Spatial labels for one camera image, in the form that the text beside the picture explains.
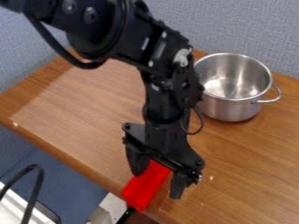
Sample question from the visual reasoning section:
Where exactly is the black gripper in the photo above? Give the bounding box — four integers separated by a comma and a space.
122, 122, 206, 200

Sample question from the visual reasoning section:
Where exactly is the red rectangular block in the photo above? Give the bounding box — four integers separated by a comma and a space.
120, 160, 171, 212

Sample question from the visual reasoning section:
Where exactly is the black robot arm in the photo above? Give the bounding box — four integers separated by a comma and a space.
0, 0, 204, 200

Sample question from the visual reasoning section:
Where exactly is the stainless steel pot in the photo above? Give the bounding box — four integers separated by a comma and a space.
195, 52, 282, 123

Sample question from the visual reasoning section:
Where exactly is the white equipment under table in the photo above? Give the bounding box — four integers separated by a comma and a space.
0, 190, 62, 224

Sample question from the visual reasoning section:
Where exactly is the black cable loop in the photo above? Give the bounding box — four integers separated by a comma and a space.
0, 164, 46, 224

